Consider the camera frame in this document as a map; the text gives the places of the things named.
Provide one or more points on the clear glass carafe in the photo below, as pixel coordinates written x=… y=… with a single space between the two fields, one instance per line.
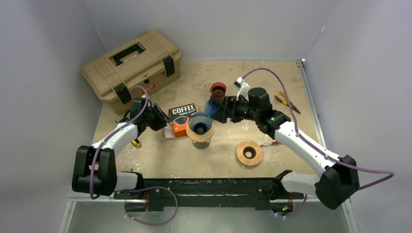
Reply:
x=201 y=145

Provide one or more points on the black orange coffee filter box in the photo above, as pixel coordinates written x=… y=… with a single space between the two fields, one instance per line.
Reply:
x=180 y=116

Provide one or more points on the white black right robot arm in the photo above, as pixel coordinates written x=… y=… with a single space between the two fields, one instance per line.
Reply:
x=336 y=178

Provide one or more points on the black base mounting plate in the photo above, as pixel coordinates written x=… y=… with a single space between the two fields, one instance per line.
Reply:
x=257 y=193

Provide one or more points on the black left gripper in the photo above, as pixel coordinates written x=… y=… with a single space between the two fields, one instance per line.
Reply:
x=162 y=119

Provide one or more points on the aluminium frame rail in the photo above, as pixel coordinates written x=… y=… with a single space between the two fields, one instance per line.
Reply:
x=106 y=215

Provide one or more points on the blue glass dripper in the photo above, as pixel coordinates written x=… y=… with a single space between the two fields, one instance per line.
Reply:
x=200 y=122
x=212 y=107

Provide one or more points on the yellow black screwdriver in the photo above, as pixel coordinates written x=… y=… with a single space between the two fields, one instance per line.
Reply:
x=136 y=142

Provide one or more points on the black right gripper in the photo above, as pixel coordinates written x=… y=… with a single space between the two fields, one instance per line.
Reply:
x=233 y=102

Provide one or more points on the white paper coffee filters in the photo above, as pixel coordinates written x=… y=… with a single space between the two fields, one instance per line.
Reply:
x=168 y=131

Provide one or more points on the tan plastic toolbox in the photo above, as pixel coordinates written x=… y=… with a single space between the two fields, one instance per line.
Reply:
x=145 y=64

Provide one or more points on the wooden dripper ring holder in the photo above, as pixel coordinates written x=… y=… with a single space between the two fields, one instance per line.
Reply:
x=200 y=137

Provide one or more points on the red handled screwdriver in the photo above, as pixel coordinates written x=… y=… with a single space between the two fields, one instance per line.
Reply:
x=269 y=144

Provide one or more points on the yellow black pliers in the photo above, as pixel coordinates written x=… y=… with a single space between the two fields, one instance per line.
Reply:
x=285 y=101

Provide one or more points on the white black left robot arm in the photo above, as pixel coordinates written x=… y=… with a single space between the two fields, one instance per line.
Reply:
x=95 y=166

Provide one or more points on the dark carafe with red rim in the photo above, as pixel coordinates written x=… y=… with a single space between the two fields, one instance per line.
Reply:
x=217 y=91

